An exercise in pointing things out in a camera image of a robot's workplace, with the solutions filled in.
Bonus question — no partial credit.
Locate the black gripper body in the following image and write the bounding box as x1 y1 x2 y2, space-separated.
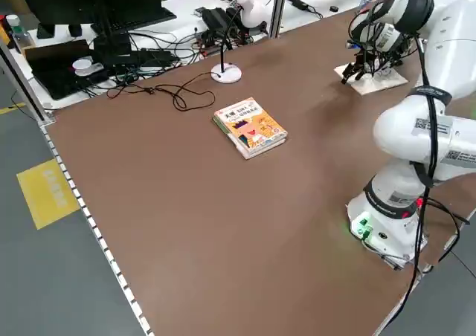
385 45 406 69
351 48 377 71

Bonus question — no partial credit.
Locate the white notebook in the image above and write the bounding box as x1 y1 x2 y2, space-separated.
333 61 409 97

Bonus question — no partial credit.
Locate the orange illustrated book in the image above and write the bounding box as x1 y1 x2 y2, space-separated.
213 97 289 149

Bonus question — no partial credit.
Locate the white green spine book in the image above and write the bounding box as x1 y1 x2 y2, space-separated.
212 117 287 161

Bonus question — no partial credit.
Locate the white desk lamp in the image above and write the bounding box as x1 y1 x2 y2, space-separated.
210 0 272 85

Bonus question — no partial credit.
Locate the black finned power supply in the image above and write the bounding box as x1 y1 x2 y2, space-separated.
200 7 234 31

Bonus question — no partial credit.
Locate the black dock box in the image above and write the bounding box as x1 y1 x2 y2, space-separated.
111 48 176 69

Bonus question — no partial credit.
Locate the black keyboard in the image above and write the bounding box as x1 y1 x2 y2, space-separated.
91 7 178 35

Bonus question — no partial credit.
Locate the white flat device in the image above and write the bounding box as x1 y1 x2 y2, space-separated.
74 62 106 79

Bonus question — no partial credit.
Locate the black monitor with stand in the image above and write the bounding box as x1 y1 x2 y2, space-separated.
28 0 163 54

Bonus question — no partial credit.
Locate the small white round dish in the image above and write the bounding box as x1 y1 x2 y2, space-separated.
71 58 94 77

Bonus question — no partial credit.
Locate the black laptop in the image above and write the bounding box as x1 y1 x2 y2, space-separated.
22 38 111 101

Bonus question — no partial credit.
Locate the dark phone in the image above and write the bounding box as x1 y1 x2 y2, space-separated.
36 23 56 39

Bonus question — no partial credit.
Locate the clear bottle white cap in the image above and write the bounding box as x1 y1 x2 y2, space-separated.
5 14 33 53

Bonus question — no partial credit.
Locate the yellow red box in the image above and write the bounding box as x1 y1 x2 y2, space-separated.
0 14 11 49

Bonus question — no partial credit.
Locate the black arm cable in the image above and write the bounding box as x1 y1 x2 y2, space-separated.
379 30 440 336

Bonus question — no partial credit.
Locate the aluminium frame post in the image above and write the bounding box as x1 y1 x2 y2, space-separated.
266 0 290 39

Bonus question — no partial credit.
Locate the black lamp cable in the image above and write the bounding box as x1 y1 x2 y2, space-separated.
106 71 216 112

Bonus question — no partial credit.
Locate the aluminium frame beam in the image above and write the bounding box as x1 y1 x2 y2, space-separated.
0 38 55 125

